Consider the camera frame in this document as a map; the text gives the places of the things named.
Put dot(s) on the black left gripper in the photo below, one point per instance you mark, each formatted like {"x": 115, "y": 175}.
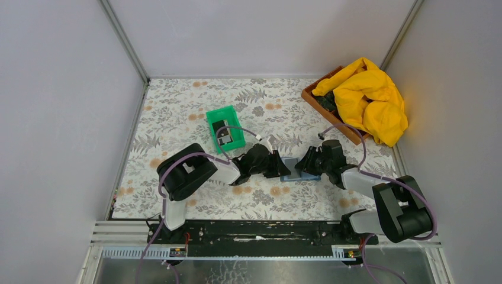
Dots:
{"x": 270, "y": 165}

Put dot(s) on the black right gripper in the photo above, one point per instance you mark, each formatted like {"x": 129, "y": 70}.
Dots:
{"x": 311, "y": 162}

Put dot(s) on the grey credit card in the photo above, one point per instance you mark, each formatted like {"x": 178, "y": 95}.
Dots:
{"x": 225, "y": 139}

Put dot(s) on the black credit card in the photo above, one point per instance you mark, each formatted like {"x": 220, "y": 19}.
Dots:
{"x": 219, "y": 128}

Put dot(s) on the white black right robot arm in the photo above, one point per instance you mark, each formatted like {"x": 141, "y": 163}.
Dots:
{"x": 401, "y": 211}

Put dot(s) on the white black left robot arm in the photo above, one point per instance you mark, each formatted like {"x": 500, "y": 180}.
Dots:
{"x": 185, "y": 172}

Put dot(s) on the brown wooden tray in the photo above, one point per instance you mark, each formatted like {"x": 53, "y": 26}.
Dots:
{"x": 327, "y": 108}

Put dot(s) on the green plastic bin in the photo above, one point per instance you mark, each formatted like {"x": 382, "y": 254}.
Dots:
{"x": 226, "y": 113}

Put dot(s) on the yellow cloth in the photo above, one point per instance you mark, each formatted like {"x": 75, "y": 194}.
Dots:
{"x": 367, "y": 99}

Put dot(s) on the floral table mat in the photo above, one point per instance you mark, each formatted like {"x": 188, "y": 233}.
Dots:
{"x": 174, "y": 116}

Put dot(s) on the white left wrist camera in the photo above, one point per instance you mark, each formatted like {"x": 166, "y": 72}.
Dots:
{"x": 266, "y": 141}

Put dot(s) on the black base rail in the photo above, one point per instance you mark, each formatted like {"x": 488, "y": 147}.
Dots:
{"x": 252, "y": 238}

